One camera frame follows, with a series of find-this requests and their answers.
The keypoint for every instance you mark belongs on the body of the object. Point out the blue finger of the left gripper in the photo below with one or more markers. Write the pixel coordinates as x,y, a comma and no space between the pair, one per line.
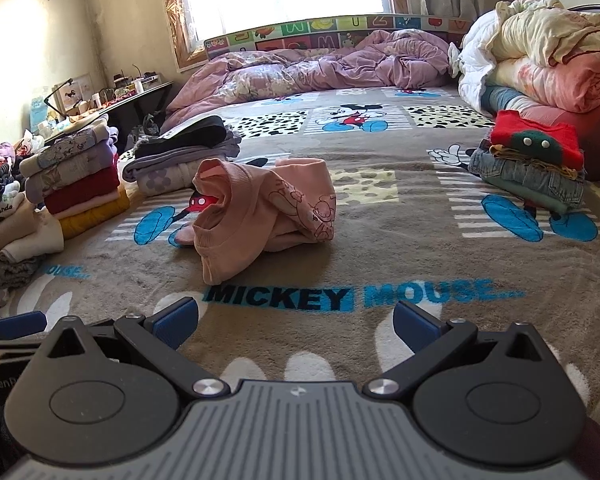
22,325

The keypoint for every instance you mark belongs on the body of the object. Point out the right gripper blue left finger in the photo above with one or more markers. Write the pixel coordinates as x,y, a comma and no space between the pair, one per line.
153,342

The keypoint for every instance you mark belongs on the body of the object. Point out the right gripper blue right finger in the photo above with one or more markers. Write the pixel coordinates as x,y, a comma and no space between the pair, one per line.
435,345

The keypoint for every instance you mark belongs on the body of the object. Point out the pink child sweatshirt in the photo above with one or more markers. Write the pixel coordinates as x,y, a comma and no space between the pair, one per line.
258,210

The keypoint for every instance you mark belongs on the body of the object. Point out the beige folded garment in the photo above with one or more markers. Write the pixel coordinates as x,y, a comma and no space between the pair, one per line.
29,232

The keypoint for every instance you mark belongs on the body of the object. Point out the grey Mickey Mouse blanket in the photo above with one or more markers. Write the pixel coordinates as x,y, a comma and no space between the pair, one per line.
411,224

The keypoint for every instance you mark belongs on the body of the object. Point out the mustard yellow folded garment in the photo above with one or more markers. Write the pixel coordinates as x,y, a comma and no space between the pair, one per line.
77,224

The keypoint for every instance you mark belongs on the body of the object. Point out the dark red folded garment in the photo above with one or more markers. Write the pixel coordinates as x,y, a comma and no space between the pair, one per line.
98,184

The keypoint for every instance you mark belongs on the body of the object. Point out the grey purple folded garment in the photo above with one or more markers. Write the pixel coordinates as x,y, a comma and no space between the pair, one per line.
137,167

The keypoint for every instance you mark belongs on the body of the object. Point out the teal folded garment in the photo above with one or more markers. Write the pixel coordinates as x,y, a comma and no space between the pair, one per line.
536,198

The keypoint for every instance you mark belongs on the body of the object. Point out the black folded garment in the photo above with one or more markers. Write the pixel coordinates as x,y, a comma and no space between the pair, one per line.
207,133

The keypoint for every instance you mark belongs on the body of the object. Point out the blue tissue pack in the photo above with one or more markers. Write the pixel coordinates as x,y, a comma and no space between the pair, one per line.
37,113

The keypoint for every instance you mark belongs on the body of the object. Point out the cluttered desk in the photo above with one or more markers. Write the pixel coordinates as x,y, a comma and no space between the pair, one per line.
126,104

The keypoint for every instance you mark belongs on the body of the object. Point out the red green knitted sweater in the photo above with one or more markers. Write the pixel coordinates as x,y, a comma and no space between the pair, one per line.
557,145

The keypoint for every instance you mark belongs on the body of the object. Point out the framed picture on desk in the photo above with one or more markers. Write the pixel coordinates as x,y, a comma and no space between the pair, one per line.
82,89

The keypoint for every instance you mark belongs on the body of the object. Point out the black desk lamp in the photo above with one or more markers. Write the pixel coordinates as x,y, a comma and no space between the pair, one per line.
54,100

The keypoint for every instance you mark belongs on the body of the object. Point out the purple floral duvet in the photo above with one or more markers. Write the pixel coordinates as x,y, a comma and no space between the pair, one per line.
405,59

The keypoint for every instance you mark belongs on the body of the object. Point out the cream and pink quilt pile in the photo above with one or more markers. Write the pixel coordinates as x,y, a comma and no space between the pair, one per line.
541,59

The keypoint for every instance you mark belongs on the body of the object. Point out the colourful alphabet headboard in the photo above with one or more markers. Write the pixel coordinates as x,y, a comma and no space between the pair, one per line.
331,33

